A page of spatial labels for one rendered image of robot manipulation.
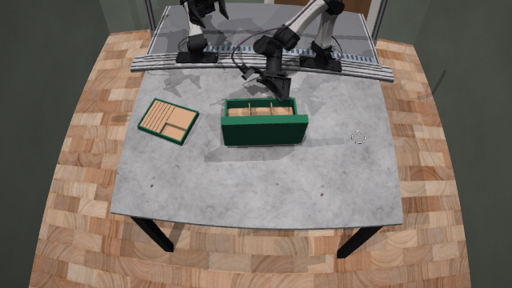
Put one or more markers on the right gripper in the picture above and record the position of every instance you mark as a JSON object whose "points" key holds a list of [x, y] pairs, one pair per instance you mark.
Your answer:
{"points": [[201, 12]]}

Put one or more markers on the grey slotted metal crossbar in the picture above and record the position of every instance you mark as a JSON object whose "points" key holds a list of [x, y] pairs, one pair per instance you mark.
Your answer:
{"points": [[139, 65]]}

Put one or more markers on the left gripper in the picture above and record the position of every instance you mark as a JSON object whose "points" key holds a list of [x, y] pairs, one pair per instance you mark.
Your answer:
{"points": [[271, 75]]}

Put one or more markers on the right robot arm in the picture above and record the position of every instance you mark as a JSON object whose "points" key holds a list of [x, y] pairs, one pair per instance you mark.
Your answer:
{"points": [[196, 44]]}

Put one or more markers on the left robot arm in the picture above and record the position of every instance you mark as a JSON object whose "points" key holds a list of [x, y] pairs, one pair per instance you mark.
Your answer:
{"points": [[288, 37]]}

